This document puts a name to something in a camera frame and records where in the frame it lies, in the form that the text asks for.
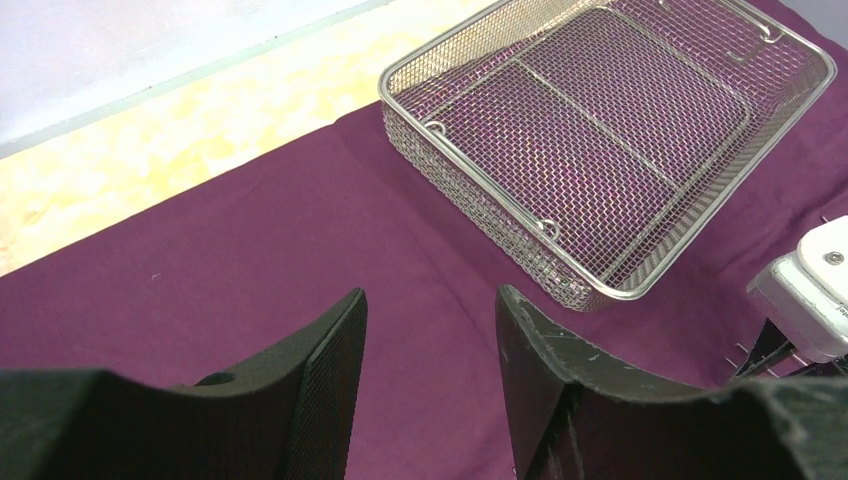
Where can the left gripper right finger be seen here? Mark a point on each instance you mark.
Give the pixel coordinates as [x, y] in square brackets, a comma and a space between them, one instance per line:
[577, 412]

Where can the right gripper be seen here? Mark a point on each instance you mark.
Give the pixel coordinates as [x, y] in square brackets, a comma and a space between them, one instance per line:
[772, 347]

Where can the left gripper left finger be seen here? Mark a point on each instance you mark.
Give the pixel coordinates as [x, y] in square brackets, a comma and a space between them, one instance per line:
[284, 413]

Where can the purple cloth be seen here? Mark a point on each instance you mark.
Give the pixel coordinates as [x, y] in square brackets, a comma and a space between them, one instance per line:
[222, 271]

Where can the metal mesh instrument tray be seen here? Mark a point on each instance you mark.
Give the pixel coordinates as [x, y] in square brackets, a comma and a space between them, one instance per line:
[592, 141]

